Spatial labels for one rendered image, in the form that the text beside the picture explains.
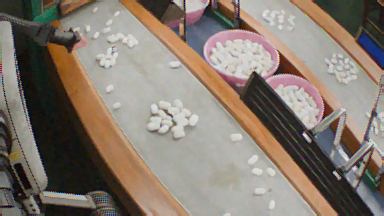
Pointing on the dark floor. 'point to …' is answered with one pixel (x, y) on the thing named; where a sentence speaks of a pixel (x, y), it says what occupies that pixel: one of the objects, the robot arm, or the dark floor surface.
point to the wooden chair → (372, 11)
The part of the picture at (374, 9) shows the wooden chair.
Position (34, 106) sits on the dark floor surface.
